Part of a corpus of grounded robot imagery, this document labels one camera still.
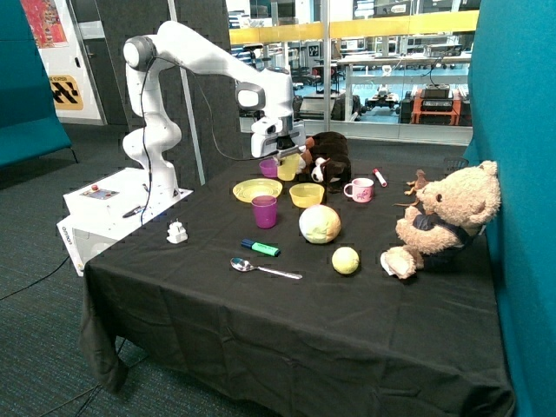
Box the yellow plastic bowl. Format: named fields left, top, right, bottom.
left=289, top=182, right=325, bottom=209

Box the pink mug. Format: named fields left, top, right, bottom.
left=343, top=178, right=374, bottom=203

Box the purple plastic bowl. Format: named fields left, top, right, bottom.
left=259, top=158, right=278, bottom=178

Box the red white marker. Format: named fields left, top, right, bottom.
left=373, top=169, right=387, bottom=188

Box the yellow plastic plate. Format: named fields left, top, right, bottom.
left=232, top=178, right=282, bottom=203

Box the black tablecloth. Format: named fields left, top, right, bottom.
left=79, top=156, right=516, bottom=416

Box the yellow plastic cup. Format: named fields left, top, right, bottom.
left=277, top=155, right=302, bottom=182

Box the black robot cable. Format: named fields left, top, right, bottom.
left=139, top=56, right=261, bottom=227

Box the yellow tennis ball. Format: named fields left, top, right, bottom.
left=331, top=247, right=360, bottom=275

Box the green highlighter pen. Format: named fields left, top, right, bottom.
left=241, top=239, right=281, bottom=257

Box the purple plastic cup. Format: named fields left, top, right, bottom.
left=251, top=195, right=277, bottom=229

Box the white power adapter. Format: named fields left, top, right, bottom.
left=167, top=220, right=189, bottom=244

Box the metal spoon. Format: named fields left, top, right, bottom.
left=230, top=257, right=303, bottom=280

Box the beige teddy bear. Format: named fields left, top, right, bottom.
left=381, top=161, right=501, bottom=279

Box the teal partition wall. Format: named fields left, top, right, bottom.
left=466, top=1, right=555, bottom=416

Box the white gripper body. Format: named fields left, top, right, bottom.
left=250, top=116, right=306, bottom=158

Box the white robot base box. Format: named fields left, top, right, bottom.
left=57, top=168, right=192, bottom=276

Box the yellow black sign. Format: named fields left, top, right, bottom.
left=49, top=75, right=83, bottom=111

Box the red wall poster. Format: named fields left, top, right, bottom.
left=20, top=0, right=69, bottom=49

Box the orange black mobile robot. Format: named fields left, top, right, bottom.
left=399, top=83, right=473, bottom=127

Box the brown plush dog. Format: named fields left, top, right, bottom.
left=296, top=131, right=352, bottom=194

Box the brown toy lizard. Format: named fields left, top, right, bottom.
left=394, top=169, right=429, bottom=207

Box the teal sofa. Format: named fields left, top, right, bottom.
left=0, top=1, right=72, bottom=168

